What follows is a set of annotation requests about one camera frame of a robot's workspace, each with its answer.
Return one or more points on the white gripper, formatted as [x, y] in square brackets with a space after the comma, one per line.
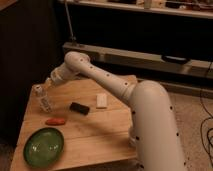
[48, 83]

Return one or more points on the small clear plastic bottle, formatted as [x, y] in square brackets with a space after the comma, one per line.
[42, 98]

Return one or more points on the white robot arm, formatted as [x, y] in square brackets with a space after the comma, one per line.
[157, 139]

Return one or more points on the black rectangular block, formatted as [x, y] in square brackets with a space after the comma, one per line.
[79, 108]

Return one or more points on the orange carrot toy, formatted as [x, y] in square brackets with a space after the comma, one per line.
[55, 121]

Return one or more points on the metal pole stand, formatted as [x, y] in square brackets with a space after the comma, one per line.
[72, 36]

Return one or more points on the white rectangular block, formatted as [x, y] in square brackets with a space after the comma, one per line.
[101, 101]

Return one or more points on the wooden table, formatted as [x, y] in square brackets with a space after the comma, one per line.
[100, 136]

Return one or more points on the green glass plate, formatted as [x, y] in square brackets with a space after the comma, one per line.
[43, 148]

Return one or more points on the upper cluttered shelf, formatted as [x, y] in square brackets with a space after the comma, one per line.
[189, 8]

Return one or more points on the long grey bench rail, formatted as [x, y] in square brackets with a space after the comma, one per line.
[141, 60]

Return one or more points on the black handle on bench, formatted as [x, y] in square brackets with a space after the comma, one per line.
[175, 60]

